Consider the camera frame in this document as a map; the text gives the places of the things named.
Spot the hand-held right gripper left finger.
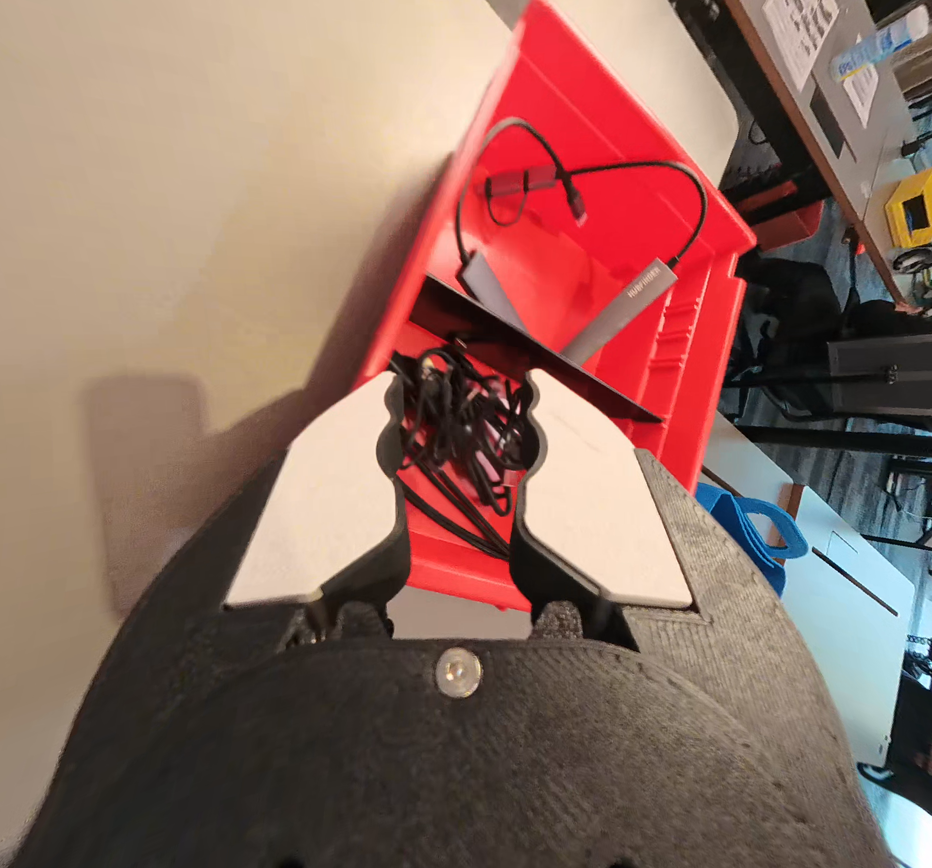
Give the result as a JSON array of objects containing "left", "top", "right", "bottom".
[{"left": 224, "top": 371, "right": 409, "bottom": 608}]

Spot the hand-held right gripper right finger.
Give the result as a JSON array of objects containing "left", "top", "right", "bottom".
[{"left": 508, "top": 367, "right": 694, "bottom": 608}]

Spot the tangle of black cables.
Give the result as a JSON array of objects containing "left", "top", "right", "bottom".
[{"left": 388, "top": 346, "right": 538, "bottom": 565}]

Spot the grey usb hub with cable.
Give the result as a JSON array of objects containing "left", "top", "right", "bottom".
[
  {"left": 557, "top": 160, "right": 709, "bottom": 374},
  {"left": 455, "top": 117, "right": 589, "bottom": 336}
]

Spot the red plastic bin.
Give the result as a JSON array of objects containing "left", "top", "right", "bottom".
[{"left": 355, "top": 0, "right": 758, "bottom": 613}]

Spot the grey usb adapter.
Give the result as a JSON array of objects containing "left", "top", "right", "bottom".
[{"left": 484, "top": 165, "right": 563, "bottom": 200}]

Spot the blue fabric bag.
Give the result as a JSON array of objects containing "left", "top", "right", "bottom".
[{"left": 694, "top": 482, "right": 811, "bottom": 598}]

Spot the black bin divider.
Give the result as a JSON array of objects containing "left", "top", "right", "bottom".
[{"left": 411, "top": 273, "right": 665, "bottom": 426}]

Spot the white low cabinet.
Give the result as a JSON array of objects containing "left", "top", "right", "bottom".
[{"left": 779, "top": 504, "right": 917, "bottom": 763}]

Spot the black equipment case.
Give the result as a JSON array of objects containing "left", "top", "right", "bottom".
[{"left": 826, "top": 333, "right": 932, "bottom": 417}]

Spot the dark red crate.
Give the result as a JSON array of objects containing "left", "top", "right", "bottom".
[{"left": 735, "top": 180, "right": 825, "bottom": 251}]

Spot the yellow plastic box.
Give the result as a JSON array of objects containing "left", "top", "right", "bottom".
[{"left": 884, "top": 169, "right": 932, "bottom": 246}]

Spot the grey desk with wooden edge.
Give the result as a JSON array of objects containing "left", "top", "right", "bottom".
[{"left": 717, "top": 0, "right": 932, "bottom": 304}]

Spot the clear plastic water bottle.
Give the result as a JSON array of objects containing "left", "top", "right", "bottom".
[{"left": 830, "top": 12, "right": 932, "bottom": 83}]

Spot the white printed paper sheet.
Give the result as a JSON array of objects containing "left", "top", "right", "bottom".
[{"left": 761, "top": 0, "right": 847, "bottom": 91}]

